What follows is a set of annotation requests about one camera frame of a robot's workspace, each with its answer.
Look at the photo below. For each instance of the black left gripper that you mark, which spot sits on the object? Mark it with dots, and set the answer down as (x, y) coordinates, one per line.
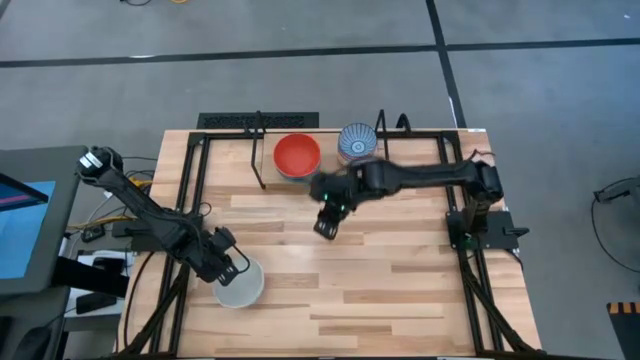
(207, 262)

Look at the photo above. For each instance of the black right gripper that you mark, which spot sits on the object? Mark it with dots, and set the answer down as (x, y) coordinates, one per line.
(340, 187)

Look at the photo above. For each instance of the red bowl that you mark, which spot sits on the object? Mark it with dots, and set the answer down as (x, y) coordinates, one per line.
(297, 155)

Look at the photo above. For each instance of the blue white striped bowl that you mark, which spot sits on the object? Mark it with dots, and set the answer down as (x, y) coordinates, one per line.
(357, 145)

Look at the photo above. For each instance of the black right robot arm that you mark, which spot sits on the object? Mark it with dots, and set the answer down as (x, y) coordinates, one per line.
(425, 175)

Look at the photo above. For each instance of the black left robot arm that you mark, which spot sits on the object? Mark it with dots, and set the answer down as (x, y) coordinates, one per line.
(150, 215)

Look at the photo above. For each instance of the black curved hook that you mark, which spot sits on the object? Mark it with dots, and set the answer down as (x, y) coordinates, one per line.
(402, 119)

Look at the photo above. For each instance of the yellow power plug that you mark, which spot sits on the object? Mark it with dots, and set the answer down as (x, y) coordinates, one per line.
(134, 184)

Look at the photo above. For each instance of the black floor vent grate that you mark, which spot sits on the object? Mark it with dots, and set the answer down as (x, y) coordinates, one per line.
(250, 120)

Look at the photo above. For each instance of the black phone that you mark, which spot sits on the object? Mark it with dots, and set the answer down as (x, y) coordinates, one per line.
(95, 302)

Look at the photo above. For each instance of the small black adapter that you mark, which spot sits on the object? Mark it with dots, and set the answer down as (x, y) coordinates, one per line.
(93, 233)

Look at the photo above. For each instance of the white paper sheet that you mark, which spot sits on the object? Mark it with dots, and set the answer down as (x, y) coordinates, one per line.
(87, 259)

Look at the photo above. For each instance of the grey monitor with blue screen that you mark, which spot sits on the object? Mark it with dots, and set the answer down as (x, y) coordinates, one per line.
(30, 225)

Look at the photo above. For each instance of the grey stand foot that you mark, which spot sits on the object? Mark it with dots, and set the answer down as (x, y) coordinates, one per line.
(617, 190)

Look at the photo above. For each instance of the black yellow striped block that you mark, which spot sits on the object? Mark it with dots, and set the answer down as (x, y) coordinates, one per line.
(625, 330)

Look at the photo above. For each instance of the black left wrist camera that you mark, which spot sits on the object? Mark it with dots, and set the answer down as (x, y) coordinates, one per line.
(224, 238)

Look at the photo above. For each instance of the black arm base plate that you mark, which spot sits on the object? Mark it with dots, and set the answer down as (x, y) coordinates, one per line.
(135, 242)
(500, 230)

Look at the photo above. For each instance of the black aluminium table frame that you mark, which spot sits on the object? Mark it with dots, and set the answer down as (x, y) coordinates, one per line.
(225, 135)

